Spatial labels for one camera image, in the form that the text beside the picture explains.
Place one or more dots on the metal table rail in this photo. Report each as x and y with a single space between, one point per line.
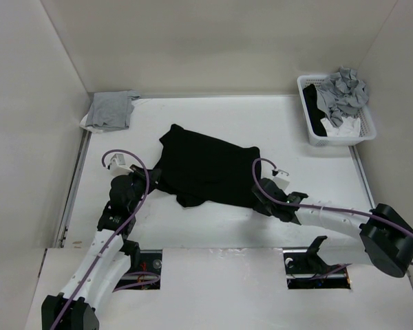
66 214
362 176

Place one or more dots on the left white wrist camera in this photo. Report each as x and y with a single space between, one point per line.
117 165

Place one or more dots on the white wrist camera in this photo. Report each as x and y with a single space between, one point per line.
281 179
117 165

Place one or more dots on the left metal table rail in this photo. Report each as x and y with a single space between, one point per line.
66 214

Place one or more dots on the white tank top in basket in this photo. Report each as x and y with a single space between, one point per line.
350 128

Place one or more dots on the folded white tank top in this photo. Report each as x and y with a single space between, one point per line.
109 114

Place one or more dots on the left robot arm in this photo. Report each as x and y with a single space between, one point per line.
109 257

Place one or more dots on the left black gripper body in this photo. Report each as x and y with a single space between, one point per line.
139 179

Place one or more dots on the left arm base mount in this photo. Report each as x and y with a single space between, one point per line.
145 273

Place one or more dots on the folded grey tank top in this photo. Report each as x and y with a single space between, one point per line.
113 94

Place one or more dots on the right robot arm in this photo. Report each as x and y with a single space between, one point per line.
379 237

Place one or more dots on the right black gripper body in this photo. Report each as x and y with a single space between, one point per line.
265 208

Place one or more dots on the white plastic laundry basket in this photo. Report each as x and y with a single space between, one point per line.
367 129

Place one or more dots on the black tank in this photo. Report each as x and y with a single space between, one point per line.
315 114
197 168

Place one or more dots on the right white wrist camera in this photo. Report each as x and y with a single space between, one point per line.
281 179

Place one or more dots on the right metal table rail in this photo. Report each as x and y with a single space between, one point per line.
362 176

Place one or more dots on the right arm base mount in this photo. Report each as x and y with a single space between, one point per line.
309 271

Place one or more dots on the crumpled grey tank top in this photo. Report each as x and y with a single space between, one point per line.
341 95

